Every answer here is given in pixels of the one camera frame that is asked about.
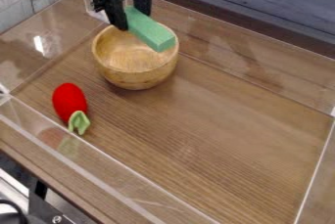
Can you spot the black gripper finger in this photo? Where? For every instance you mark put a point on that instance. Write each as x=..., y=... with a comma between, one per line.
x=116, y=14
x=144, y=6

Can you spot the green rectangular block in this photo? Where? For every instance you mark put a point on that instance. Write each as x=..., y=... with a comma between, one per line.
x=149, y=31

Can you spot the light wooden bowl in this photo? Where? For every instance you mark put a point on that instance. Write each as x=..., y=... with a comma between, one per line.
x=128, y=63

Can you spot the red felt strawberry toy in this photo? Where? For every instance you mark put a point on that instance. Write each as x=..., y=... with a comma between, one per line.
x=70, y=106

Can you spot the clear acrylic front barrier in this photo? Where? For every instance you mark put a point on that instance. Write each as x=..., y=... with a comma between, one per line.
x=111, y=192

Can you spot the clear acrylic corner bracket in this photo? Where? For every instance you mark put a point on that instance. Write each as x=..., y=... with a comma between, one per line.
x=99, y=15

